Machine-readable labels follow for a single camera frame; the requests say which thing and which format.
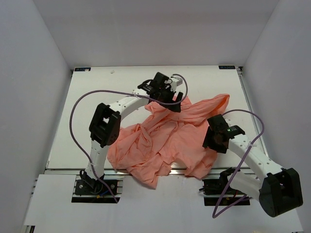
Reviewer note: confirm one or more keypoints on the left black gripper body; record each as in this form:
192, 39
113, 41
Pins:
165, 94

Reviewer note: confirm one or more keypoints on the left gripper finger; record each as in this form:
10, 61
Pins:
174, 106
178, 97

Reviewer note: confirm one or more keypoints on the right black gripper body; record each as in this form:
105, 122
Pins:
211, 141

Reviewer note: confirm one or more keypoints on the salmon pink jacket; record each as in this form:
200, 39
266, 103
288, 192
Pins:
148, 149

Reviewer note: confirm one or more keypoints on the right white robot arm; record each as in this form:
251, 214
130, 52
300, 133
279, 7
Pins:
277, 189

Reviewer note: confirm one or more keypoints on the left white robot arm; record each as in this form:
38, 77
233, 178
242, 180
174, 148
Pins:
106, 122

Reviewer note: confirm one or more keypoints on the right blue table label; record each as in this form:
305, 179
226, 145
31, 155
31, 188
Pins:
225, 67

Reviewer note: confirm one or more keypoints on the blue table label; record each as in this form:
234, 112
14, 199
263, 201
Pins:
82, 69
225, 67

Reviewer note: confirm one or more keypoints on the front white panel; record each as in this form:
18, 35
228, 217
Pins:
175, 206

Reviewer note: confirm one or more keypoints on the left blue table label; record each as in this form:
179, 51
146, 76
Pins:
82, 69

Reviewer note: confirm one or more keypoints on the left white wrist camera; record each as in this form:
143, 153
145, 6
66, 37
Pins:
175, 80

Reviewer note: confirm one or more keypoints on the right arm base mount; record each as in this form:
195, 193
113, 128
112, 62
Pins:
213, 186

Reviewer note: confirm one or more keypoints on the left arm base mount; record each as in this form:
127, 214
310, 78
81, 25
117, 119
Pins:
83, 193

